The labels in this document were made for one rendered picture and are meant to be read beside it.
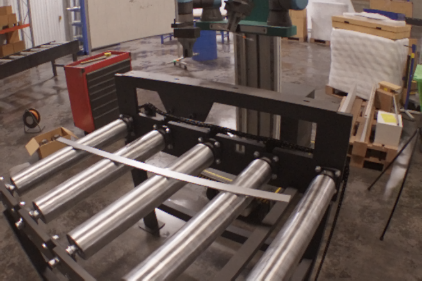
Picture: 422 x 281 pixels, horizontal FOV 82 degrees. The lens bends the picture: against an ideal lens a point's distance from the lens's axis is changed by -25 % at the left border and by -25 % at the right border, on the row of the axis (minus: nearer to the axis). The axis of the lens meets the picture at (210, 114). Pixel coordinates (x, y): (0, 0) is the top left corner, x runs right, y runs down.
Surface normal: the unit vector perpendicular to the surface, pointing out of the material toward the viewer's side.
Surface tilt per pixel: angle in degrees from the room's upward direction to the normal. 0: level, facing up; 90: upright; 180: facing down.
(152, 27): 90
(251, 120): 90
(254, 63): 90
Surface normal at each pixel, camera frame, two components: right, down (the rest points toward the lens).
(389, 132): -0.51, 0.36
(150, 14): 0.52, 0.31
